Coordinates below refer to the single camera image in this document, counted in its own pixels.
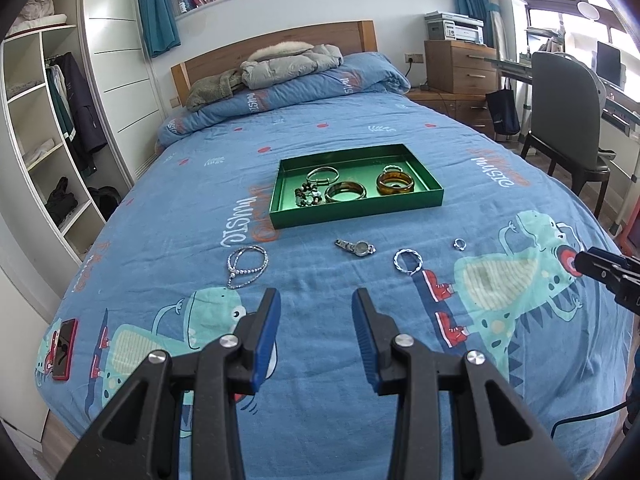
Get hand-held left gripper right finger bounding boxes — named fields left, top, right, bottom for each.
left=351, top=287, right=553, bottom=480

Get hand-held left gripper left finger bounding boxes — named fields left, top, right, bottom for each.
left=52, top=287, right=282, bottom=480

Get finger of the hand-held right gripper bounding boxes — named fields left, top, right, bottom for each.
left=574, top=247, right=631, bottom=286
left=614, top=267, right=640, bottom=317

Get green tray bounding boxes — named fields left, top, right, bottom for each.
left=269, top=143, right=445, bottom=229

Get dark brown bangle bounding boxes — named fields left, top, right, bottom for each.
left=324, top=180, right=367, bottom=204

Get dark beaded bracelet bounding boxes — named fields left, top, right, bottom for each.
left=294, top=183, right=326, bottom=208

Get amber bangle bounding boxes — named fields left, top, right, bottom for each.
left=376, top=171, right=416, bottom=196

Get plain silver bangle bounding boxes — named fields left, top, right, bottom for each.
left=306, top=166, right=341, bottom=184

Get blue dinosaur print bedsheet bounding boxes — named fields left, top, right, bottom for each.
left=37, top=95, right=636, bottom=480

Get small silver watch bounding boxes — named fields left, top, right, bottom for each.
left=335, top=238, right=376, bottom=258

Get grey chair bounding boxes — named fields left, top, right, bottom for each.
left=520, top=51, right=618, bottom=218

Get dark tote bag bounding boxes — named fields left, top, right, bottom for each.
left=485, top=79, right=522, bottom=136

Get red phone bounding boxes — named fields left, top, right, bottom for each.
left=50, top=317, right=79, bottom=382

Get tablet on stand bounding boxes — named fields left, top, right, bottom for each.
left=595, top=41, right=623, bottom=88

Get black bag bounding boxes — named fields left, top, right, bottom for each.
left=87, top=186, right=122, bottom=221

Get wooden nightstand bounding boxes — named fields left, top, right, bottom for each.
left=404, top=87, right=496, bottom=136

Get wooden drawer chest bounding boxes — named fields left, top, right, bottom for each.
left=424, top=40, right=501, bottom=95

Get black folded clothes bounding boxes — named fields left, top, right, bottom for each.
left=45, top=176, right=78, bottom=226

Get blue folded duvet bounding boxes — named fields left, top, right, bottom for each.
left=154, top=51, right=412, bottom=148

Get white tall appliance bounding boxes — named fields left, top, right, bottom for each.
left=497, top=0, right=530, bottom=68

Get olive jacket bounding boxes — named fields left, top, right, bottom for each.
left=186, top=69, right=248, bottom=112

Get grey puffer jacket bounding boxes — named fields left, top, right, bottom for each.
left=240, top=44, right=345, bottom=91

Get white printer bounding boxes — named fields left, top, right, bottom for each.
left=425, top=10, right=485, bottom=46

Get wooden headboard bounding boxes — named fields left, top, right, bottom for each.
left=170, top=20, right=377, bottom=106

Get folded pale clothes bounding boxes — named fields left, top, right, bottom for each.
left=25, top=139, right=63, bottom=166

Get hanging dark clothes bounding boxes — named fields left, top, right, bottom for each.
left=44, top=51, right=108, bottom=176

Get white wardrobe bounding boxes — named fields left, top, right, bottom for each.
left=0, top=0, right=166, bottom=261

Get short blue curtain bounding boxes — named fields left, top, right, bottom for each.
left=135, top=0, right=181, bottom=58

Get white bundled bedding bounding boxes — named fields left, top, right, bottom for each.
left=7, top=0, right=68, bottom=36

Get pearl necklace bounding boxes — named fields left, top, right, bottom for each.
left=226, top=245, right=269, bottom=291

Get black cable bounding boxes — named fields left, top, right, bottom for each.
left=550, top=400, right=633, bottom=442

